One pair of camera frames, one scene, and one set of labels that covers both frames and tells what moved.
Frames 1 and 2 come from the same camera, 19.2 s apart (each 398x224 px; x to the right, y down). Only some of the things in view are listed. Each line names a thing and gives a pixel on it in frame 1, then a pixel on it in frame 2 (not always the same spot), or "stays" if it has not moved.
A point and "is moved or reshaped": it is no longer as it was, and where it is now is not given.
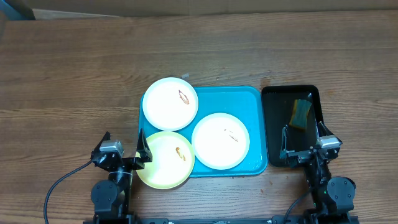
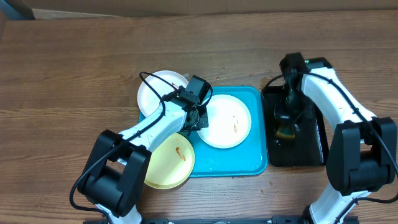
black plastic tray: (277, 107) stays
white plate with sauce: (221, 141) -> (229, 121)
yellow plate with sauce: (173, 160) stays
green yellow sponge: (299, 117) is moved or reshaped
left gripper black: (145, 154) -> (204, 121)
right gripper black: (306, 154) -> (286, 116)
